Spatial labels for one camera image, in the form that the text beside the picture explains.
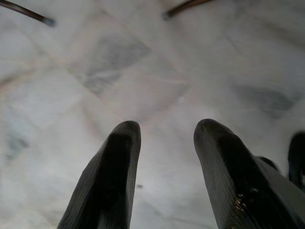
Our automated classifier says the black robot foot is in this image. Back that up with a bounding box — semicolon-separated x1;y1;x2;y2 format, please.
287;130;305;189

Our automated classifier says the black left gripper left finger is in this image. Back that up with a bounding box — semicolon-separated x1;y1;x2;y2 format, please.
57;120;142;229

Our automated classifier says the black metal table foot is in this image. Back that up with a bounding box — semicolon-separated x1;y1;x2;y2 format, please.
0;0;56;26
163;0;213;20

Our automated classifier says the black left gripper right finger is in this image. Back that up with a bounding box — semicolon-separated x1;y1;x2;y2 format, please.
193;118;305;229

